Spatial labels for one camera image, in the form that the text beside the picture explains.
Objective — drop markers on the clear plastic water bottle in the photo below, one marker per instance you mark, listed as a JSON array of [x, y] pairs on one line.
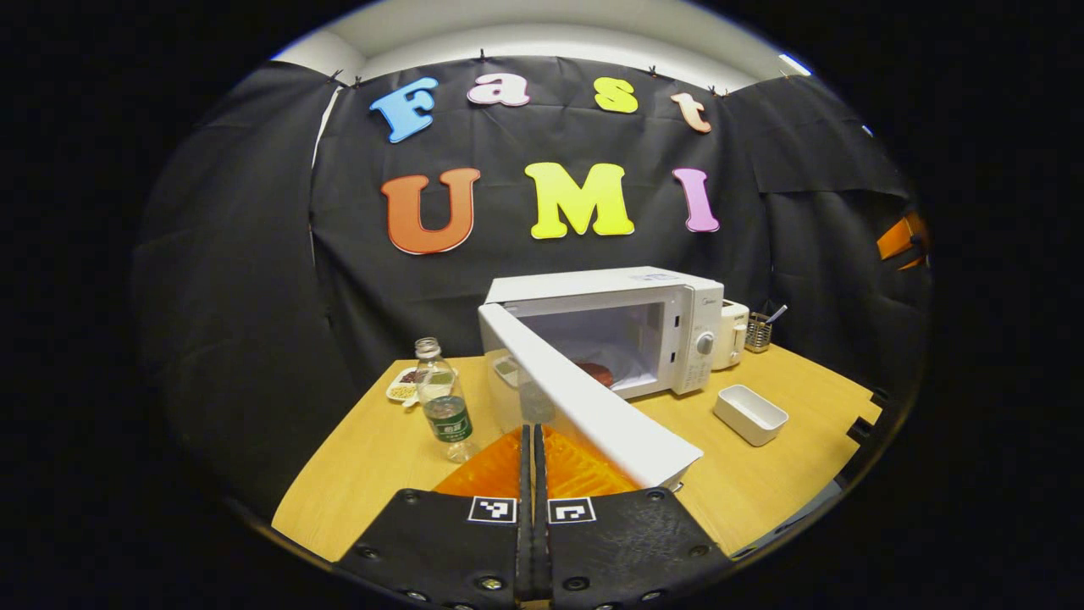
[[445, 415]]

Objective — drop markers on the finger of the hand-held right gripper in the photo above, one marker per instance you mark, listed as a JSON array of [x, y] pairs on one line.
[[898, 240]]

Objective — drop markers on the white rectangular tray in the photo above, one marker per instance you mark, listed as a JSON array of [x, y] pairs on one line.
[[749, 411]]

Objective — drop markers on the cream toaster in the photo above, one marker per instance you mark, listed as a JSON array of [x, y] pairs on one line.
[[730, 339]]

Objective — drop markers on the small ceiling light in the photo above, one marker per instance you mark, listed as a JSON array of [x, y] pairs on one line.
[[794, 64]]

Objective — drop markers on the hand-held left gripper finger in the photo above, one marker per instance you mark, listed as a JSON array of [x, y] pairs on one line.
[[540, 542], [524, 474]]

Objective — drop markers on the white microwave oven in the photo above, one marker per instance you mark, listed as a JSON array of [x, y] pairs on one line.
[[610, 288]]

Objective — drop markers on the metal spoon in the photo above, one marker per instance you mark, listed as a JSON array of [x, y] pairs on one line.
[[777, 313]]

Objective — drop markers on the white divided snack dish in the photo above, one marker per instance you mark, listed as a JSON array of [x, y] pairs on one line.
[[402, 385]]

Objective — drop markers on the brown meat slice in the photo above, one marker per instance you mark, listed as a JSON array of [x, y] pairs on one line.
[[595, 373]]

